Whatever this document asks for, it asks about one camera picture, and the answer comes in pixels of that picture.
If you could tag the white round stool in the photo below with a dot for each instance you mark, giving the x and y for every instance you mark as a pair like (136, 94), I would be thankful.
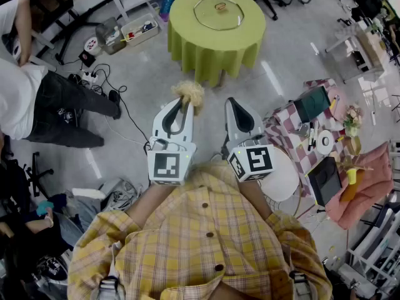
(281, 180)

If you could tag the black chair base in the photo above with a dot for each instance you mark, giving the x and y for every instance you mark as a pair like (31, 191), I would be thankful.
(37, 173)

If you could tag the black equipment bundle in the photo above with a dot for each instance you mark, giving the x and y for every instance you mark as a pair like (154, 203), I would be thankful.
(66, 114)

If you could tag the white desk wooden top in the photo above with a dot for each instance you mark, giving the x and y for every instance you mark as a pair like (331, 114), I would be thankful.
(368, 45)

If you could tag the small black box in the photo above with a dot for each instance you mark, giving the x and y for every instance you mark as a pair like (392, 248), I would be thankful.
(87, 58)

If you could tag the clear plastic container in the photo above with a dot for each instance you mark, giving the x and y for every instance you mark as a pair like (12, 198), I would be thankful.
(109, 37)

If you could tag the pink round stool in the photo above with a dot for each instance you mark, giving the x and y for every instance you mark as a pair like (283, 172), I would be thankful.
(339, 100)

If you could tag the dark green box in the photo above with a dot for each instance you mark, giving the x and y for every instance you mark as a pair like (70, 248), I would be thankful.
(312, 103)

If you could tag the purple bag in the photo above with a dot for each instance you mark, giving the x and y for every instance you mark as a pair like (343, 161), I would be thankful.
(164, 17)

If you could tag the person's right forearm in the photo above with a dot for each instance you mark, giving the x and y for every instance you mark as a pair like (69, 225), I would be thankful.
(253, 198)

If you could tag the round table green tablecloth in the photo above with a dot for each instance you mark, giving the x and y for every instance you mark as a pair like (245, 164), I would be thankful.
(215, 52)

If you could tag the pink cushion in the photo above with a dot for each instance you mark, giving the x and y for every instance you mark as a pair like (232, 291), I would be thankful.
(372, 183)

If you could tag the person's yellow plaid shirt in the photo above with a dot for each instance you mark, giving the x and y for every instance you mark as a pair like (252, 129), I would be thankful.
(193, 245)

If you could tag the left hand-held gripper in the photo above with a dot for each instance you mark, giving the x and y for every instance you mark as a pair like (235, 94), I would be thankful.
(164, 164)

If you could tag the white tape roll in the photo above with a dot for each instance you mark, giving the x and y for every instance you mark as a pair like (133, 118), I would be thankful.
(320, 142)

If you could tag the white metal shelf unit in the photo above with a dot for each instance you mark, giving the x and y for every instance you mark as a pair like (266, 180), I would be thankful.
(359, 258)

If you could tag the person's left forearm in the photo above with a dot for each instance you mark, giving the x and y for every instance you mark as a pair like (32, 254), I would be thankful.
(150, 202)

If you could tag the black desk frame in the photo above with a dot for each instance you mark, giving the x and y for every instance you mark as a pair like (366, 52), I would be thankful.
(70, 27)

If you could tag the flower bouquet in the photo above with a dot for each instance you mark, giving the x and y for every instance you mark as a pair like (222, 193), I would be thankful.
(353, 117)

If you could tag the flat black box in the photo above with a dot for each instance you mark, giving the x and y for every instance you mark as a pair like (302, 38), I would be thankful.
(326, 181)

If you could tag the pink white checkered cloth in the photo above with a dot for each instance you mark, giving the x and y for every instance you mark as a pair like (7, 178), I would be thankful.
(287, 127)

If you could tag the white power strip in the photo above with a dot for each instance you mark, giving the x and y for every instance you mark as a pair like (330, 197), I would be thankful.
(89, 77)

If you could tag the white round spool red print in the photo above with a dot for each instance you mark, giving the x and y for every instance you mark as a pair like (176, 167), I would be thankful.
(92, 45)

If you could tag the yellow cup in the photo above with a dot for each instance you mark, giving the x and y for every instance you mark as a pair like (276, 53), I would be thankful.
(352, 176)

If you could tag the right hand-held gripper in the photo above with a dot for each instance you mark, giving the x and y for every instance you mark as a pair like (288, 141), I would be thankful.
(256, 161)

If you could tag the white storage bin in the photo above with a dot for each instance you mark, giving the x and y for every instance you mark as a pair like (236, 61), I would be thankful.
(140, 31)

